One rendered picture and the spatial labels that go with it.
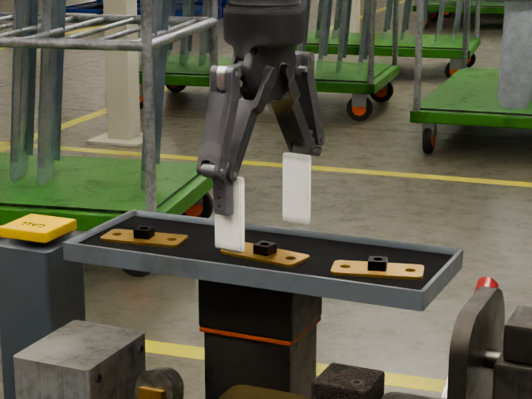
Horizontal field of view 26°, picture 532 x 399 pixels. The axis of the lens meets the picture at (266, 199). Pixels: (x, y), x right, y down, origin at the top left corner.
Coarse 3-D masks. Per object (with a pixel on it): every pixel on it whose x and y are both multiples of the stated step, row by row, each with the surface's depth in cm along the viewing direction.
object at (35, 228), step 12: (24, 216) 125; (36, 216) 125; (48, 216) 125; (0, 228) 121; (12, 228) 121; (24, 228) 120; (36, 228) 120; (48, 228) 120; (60, 228) 121; (72, 228) 123; (36, 240) 120; (48, 240) 120
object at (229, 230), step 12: (240, 180) 104; (240, 192) 104; (240, 204) 104; (216, 216) 106; (228, 216) 105; (240, 216) 104; (216, 228) 106; (228, 228) 105; (240, 228) 105; (216, 240) 106; (228, 240) 106; (240, 240) 105; (240, 252) 105
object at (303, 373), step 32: (224, 288) 110; (256, 288) 109; (224, 320) 111; (256, 320) 110; (288, 320) 108; (320, 320) 116; (224, 352) 113; (256, 352) 111; (288, 352) 110; (224, 384) 114; (256, 384) 112; (288, 384) 111
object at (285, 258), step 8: (248, 248) 113; (256, 248) 110; (264, 248) 110; (272, 248) 111; (240, 256) 111; (248, 256) 110; (256, 256) 110; (264, 256) 110; (272, 256) 110; (280, 256) 110; (288, 256) 110; (296, 256) 110; (304, 256) 110; (280, 264) 108; (288, 264) 108; (296, 264) 108
